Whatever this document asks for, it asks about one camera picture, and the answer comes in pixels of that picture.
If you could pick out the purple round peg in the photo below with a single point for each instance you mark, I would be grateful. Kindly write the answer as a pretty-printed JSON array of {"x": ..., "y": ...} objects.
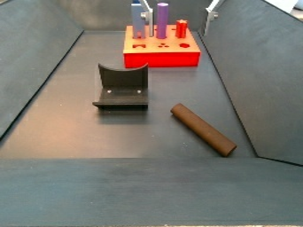
[{"x": 161, "y": 19}]

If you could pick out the brown oval rod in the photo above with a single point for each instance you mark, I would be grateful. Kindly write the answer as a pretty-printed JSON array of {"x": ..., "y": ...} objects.
[{"x": 204, "y": 130}]

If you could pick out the red star peg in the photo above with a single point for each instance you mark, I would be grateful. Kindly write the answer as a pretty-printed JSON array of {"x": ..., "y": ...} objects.
[{"x": 180, "y": 28}]

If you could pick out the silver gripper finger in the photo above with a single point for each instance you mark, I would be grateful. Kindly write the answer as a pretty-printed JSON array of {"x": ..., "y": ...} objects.
[
  {"x": 147, "y": 15},
  {"x": 211, "y": 14}
]

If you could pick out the light blue rectangular peg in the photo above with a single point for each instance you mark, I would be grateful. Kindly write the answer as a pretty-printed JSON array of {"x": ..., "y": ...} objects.
[{"x": 137, "y": 21}]

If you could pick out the black curved cradle fixture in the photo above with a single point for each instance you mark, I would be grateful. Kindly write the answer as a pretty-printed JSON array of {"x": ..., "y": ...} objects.
[{"x": 124, "y": 87}]

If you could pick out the red peg board block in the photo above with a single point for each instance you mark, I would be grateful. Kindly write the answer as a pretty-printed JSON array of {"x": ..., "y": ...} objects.
[{"x": 168, "y": 52}]

